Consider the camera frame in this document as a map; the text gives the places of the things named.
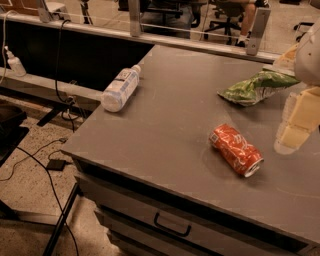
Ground grey cabinet drawer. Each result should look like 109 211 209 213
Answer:
76 173 319 256

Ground black power adapter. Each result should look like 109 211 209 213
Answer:
46 159 66 171

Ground small white squeeze bottle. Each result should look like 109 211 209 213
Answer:
4 46 26 77

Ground seated person leg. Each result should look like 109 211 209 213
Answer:
235 0 269 47

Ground black drawer handle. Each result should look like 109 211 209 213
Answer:
153 212 192 237

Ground black office chair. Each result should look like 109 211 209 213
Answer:
204 0 244 45

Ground metal rail bracket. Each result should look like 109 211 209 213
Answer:
128 0 141 37
246 7 271 56

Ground white cable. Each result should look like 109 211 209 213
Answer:
0 9 18 84

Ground green chip bag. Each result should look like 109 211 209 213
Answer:
218 69 299 106

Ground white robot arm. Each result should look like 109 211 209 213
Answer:
274 19 320 155

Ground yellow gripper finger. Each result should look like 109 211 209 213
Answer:
272 44 298 75
274 86 320 155

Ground red coke can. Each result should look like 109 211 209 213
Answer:
209 124 263 178

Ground black table leg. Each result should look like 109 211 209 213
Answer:
42 183 79 256

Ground metal rail bracket right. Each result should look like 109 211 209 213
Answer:
246 7 271 56

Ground black floor cable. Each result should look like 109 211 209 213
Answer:
0 137 80 256

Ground black hanging cable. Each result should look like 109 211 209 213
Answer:
54 19 84 133

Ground clear blue-label plastic bottle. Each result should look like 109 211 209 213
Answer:
100 65 141 112

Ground metal rail bracket centre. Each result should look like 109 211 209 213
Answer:
128 0 141 37

